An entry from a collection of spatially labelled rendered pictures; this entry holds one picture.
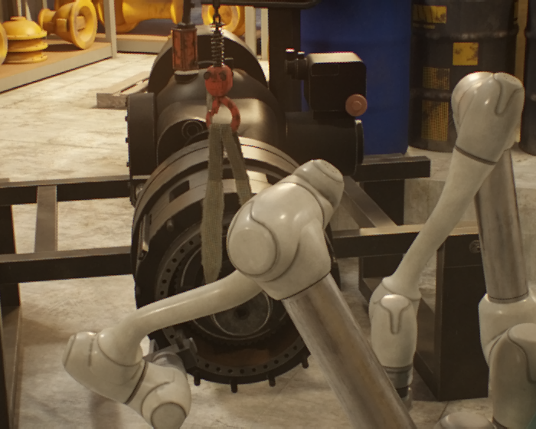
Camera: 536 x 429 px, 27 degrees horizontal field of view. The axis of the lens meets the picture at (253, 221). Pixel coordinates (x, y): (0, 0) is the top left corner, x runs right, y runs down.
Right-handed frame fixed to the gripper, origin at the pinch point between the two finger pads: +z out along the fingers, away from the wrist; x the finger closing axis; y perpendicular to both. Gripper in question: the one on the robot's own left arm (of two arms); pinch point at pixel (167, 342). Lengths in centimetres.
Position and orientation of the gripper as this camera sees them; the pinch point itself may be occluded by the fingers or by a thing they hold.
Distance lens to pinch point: 267.4
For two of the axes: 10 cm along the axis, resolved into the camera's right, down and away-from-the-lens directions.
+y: -3.6, -8.8, -3.1
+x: -9.3, 3.6, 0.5
